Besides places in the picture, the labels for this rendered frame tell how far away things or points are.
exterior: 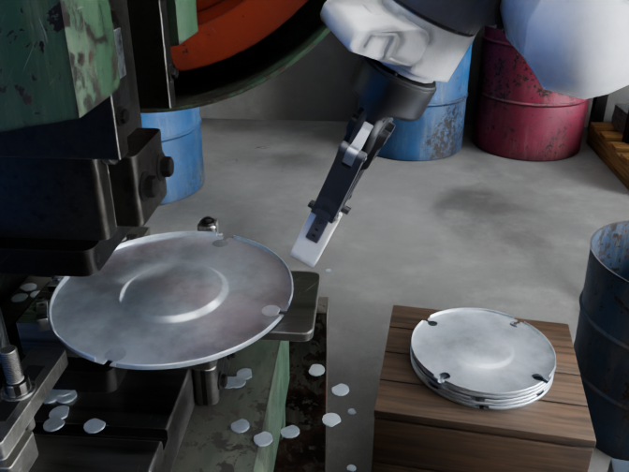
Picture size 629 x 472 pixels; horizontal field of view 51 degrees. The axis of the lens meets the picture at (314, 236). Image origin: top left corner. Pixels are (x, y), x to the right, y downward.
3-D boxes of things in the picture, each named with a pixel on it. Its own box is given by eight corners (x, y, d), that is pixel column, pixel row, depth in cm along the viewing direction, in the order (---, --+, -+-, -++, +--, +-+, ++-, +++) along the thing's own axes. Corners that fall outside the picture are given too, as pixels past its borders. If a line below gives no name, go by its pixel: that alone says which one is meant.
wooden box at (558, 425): (544, 437, 167) (568, 323, 151) (563, 571, 134) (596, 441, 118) (386, 416, 174) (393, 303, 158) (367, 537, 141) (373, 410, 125)
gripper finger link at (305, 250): (341, 215, 69) (339, 218, 68) (314, 265, 73) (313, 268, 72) (315, 201, 69) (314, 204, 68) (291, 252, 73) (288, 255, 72)
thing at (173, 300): (232, 396, 65) (232, 390, 64) (-7, 339, 73) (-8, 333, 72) (323, 254, 89) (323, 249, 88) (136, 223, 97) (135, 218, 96)
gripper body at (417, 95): (431, 95, 56) (383, 183, 61) (446, 74, 64) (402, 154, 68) (355, 53, 57) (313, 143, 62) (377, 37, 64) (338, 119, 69)
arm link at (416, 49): (481, 26, 61) (451, 79, 64) (363, -37, 62) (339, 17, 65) (466, 51, 50) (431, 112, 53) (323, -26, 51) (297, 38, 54)
